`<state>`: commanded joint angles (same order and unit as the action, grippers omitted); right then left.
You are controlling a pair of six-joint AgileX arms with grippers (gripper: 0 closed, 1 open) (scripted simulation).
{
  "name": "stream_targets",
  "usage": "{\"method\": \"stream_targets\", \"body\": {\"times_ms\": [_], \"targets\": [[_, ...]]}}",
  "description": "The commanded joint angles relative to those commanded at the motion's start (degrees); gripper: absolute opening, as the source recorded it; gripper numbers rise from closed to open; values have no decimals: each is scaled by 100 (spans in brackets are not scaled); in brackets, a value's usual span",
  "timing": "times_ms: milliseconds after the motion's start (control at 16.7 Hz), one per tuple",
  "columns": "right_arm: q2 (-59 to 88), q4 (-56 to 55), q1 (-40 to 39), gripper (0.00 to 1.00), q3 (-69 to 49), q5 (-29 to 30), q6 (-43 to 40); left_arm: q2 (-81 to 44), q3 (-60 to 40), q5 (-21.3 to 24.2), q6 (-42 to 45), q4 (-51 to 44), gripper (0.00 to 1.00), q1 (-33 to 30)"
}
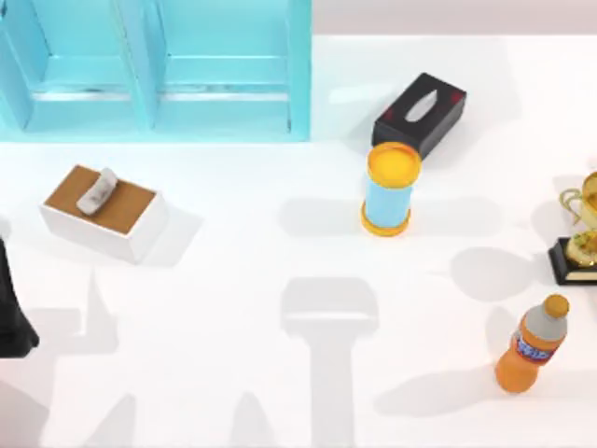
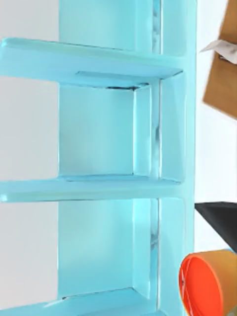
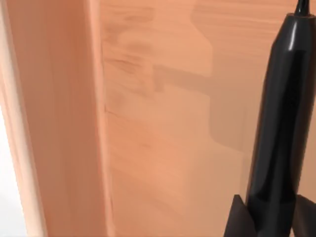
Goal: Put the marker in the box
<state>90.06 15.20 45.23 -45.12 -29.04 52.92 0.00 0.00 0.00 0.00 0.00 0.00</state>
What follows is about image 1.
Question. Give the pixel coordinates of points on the orange soda bottle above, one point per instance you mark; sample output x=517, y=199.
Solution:
x=527, y=354

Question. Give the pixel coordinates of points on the white tissue box brown top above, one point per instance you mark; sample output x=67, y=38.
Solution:
x=116, y=224

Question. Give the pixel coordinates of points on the light blue rack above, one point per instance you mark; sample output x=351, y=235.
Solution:
x=224, y=70

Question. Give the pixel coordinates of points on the blue and orange can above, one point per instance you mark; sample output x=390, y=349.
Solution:
x=387, y=200

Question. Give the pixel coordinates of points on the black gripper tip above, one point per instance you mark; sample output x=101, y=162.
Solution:
x=11, y=303

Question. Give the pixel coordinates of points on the black tissue box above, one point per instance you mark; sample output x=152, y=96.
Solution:
x=410, y=126

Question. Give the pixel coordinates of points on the gold trophy black base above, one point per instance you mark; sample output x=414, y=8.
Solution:
x=583, y=252

